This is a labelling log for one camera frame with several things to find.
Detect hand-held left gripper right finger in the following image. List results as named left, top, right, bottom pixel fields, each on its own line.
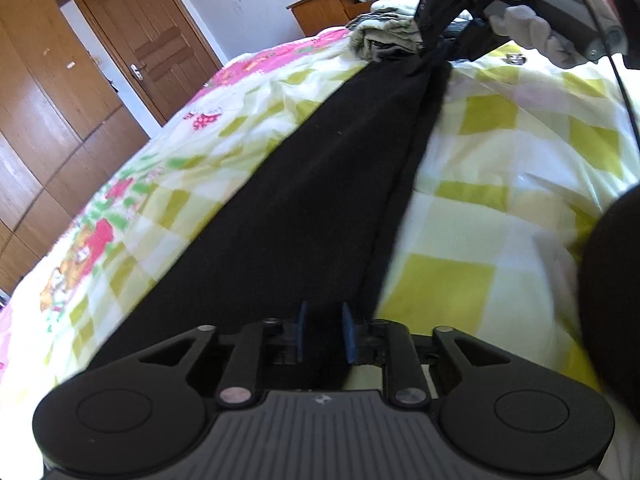
left=341, top=302, right=509, bottom=409

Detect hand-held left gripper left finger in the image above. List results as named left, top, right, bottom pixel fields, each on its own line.
left=137, top=301, right=308, bottom=409

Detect black pants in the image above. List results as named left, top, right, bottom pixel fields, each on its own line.
left=87, top=42, right=455, bottom=392

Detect person's right hand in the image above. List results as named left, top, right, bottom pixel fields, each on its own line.
left=487, top=0, right=622, bottom=69

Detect pile of folded clothes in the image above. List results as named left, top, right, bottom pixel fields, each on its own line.
left=346, top=0, right=427, bottom=64

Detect wooden desk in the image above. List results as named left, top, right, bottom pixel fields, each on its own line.
left=286, top=0, right=437, bottom=39

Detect printed checkered blanket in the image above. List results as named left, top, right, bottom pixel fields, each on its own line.
left=0, top=26, right=640, bottom=480

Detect dark cloth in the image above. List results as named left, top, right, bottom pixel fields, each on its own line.
left=578, top=194, right=640, bottom=403

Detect wooden door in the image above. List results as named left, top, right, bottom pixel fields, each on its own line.
left=74, top=0, right=224, bottom=127

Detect wooden wardrobe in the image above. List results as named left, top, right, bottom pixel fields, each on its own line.
left=0, top=0, right=152, bottom=297

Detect black cable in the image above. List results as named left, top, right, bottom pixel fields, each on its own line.
left=547, top=0, right=640, bottom=148

